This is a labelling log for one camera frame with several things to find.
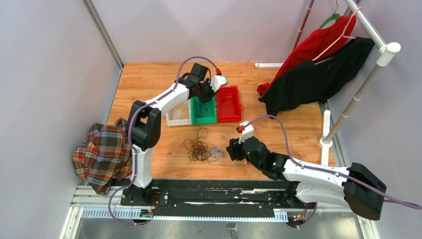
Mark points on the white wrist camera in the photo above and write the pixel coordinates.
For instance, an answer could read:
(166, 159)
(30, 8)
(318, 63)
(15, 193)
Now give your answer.
(218, 81)
(246, 130)

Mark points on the plaid cloth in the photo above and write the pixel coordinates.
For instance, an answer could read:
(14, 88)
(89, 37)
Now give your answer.
(105, 154)

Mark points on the white translucent plastic bin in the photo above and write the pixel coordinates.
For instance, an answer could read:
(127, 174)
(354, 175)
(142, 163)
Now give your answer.
(180, 115)

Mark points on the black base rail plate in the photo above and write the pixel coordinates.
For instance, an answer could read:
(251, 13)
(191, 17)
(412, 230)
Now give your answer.
(217, 198)

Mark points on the green hanger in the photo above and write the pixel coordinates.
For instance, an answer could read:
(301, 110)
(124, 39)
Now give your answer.
(334, 16)

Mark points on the red plastic bin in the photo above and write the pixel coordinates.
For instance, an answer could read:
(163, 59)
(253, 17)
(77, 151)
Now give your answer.
(228, 105)

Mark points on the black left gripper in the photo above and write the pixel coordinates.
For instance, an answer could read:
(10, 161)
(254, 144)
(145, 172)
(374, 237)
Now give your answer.
(212, 92)

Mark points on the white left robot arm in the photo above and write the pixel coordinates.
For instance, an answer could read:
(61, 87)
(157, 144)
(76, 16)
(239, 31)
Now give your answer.
(144, 125)

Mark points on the red shirt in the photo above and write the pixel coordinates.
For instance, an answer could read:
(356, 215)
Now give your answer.
(320, 43)

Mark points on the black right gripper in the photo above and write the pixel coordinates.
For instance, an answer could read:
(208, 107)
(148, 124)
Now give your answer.
(234, 149)

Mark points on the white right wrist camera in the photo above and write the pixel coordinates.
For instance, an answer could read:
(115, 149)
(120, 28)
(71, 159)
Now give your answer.
(246, 130)

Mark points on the pink hanger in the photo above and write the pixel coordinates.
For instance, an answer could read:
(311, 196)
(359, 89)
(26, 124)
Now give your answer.
(343, 35)

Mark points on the grey corner wall post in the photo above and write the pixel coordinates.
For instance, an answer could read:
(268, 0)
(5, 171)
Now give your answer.
(93, 13)

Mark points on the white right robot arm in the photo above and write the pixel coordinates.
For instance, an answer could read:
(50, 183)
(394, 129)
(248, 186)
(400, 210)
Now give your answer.
(353, 187)

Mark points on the green plastic bin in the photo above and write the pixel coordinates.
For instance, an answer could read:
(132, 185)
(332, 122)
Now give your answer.
(203, 113)

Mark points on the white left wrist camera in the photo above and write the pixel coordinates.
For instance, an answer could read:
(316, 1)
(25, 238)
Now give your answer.
(218, 81)

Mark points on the black shirt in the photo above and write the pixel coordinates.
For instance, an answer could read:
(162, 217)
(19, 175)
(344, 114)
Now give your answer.
(319, 80)

